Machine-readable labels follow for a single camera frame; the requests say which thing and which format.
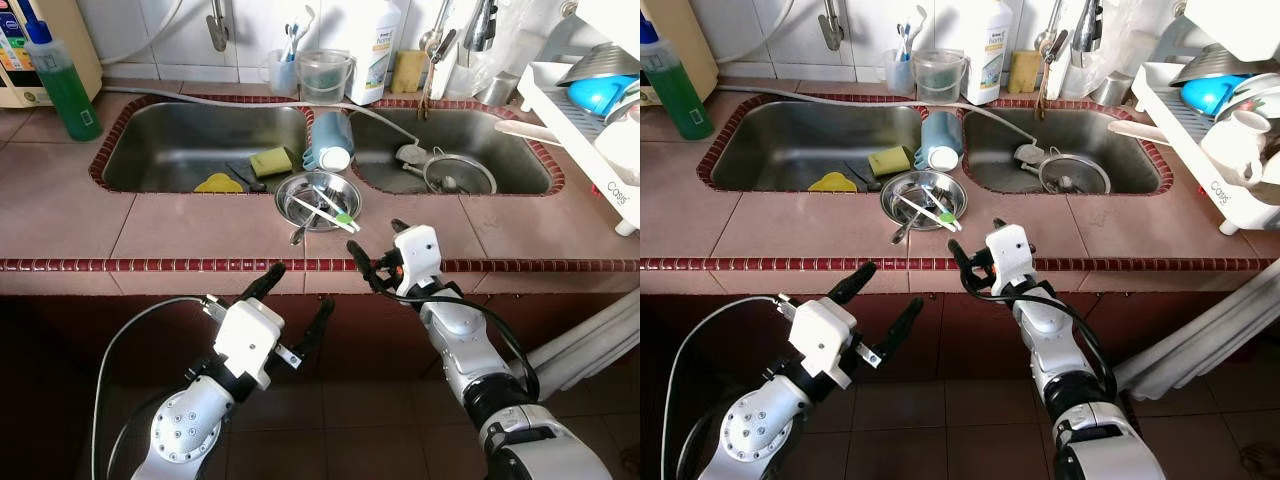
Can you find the clear toothbrush cup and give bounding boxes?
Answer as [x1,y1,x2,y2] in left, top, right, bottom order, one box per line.
[265,50,299,96]
[883,50,916,96]

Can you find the white folded drying rack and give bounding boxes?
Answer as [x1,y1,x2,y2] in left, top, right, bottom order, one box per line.
[525,290,641,396]
[1115,258,1280,401]

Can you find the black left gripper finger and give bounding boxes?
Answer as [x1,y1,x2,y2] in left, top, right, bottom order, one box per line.
[293,298,337,363]
[872,297,926,367]
[240,262,288,304]
[828,262,879,307]

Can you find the steel sink basin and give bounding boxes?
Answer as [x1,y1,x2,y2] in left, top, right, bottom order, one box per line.
[962,105,1171,196]
[352,105,556,196]
[100,100,311,196]
[710,100,926,193]

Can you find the green dish soap bottle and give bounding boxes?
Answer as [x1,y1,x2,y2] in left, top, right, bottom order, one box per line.
[640,15,714,141]
[25,20,103,141]

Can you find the white drain hose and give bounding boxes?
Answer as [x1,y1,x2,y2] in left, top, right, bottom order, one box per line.
[715,85,1041,166]
[100,85,426,166]

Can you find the blue white toothbrush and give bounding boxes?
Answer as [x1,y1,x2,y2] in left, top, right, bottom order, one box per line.
[897,5,931,61]
[283,5,316,61]

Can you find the dark metal spoon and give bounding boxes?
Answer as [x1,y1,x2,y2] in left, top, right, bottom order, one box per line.
[225,162,268,193]
[842,162,886,191]

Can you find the mustard sponge block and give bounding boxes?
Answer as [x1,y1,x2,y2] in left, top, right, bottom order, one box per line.
[392,50,429,94]
[1008,50,1043,94]

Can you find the large steel mixing bowl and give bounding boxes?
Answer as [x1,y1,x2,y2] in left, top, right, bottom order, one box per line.
[1170,42,1256,86]
[558,42,641,89]

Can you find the blue bowl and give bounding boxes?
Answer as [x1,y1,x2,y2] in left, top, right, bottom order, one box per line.
[567,75,636,119]
[1180,75,1249,119]

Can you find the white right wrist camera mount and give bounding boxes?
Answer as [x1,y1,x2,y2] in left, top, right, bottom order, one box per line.
[985,224,1036,296]
[392,226,443,298]

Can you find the small steel bowl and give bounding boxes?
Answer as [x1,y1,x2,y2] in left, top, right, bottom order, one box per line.
[275,170,363,234]
[880,170,968,233]

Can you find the chrome pull-out sprayer faucet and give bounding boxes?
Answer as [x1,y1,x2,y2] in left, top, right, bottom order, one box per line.
[1035,0,1106,121]
[420,0,498,121]

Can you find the thin white filter tube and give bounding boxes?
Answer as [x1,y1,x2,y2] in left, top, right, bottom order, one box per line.
[100,0,186,69]
[718,0,801,66]

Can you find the small steel cup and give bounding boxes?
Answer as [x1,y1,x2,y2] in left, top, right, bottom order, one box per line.
[1092,70,1136,106]
[478,70,521,106]

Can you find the white green plastic tongs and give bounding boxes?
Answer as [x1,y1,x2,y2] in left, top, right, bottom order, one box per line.
[290,190,361,234]
[895,190,963,233]

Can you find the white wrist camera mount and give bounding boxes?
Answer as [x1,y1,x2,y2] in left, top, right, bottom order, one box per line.
[205,298,301,391]
[392,226,443,298]
[778,298,881,391]
[985,224,1036,296]

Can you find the clear plastic bag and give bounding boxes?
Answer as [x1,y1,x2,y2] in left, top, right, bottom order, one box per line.
[470,0,561,101]
[1085,0,1176,101]

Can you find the dark teal mug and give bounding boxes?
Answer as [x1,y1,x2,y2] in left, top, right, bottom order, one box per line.
[918,110,964,172]
[303,110,354,173]

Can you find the plain white mug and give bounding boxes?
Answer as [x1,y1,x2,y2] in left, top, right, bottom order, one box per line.
[1200,108,1273,191]
[595,105,641,186]

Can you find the white dish rack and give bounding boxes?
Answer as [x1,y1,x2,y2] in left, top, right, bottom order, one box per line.
[1132,60,1280,236]
[517,60,641,236]

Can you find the white cutlery holder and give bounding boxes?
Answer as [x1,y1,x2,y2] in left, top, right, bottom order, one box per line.
[575,0,641,31]
[1185,0,1280,61]

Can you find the yellow dish sponge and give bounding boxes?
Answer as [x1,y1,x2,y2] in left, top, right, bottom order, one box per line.
[249,147,294,179]
[868,146,913,178]

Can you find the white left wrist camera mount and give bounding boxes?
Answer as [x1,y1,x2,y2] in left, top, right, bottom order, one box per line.
[778,298,881,391]
[205,298,301,391]

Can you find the white detergent bottle yellow cap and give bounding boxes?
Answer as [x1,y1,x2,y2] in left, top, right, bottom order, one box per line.
[962,0,1014,106]
[345,0,403,106]

